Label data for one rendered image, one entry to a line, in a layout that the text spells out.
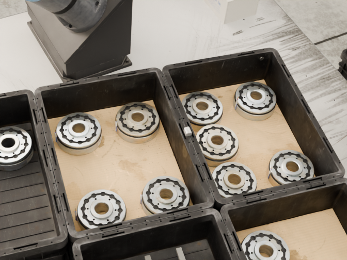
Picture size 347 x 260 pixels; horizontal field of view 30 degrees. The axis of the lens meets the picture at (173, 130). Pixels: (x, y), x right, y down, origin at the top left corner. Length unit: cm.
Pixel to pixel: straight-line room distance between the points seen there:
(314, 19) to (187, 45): 137
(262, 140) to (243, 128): 5
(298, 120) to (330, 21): 170
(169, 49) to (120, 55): 17
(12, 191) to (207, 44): 79
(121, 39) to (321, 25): 159
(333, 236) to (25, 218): 66
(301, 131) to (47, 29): 73
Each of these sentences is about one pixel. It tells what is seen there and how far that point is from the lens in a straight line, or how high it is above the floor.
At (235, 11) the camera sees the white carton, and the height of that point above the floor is 74.
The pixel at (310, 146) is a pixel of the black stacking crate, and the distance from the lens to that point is 153.
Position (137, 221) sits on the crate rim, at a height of 93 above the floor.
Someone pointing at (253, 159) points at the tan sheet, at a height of 83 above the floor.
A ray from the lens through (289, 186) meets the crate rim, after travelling 137.
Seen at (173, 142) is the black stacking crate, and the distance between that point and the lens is 149.
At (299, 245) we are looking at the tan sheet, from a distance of 143.
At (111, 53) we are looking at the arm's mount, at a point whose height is 77.
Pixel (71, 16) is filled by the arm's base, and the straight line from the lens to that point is 167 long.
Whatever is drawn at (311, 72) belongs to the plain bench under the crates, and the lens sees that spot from 193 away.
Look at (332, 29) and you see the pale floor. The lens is 319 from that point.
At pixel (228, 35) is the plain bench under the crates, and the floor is 70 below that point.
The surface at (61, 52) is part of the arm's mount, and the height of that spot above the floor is 81.
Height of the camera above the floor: 204
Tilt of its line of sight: 51 degrees down
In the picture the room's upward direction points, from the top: 8 degrees clockwise
